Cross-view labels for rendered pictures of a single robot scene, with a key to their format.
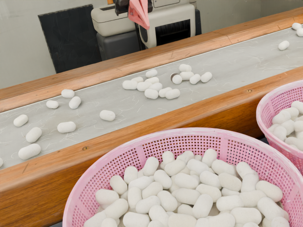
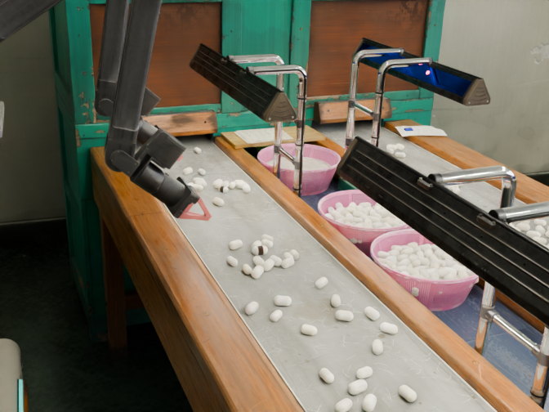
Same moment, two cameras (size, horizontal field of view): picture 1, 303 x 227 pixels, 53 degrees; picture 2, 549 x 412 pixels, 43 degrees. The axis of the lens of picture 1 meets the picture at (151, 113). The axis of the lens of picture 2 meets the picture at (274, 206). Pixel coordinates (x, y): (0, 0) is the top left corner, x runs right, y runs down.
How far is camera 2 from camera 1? 1.68 m
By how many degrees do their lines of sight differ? 84
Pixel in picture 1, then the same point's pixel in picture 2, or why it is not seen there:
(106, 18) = not seen: outside the picture
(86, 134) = (343, 295)
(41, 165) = (403, 296)
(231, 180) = (408, 249)
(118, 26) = not seen: outside the picture
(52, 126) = (320, 314)
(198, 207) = (427, 260)
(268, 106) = (340, 226)
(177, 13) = not seen: outside the picture
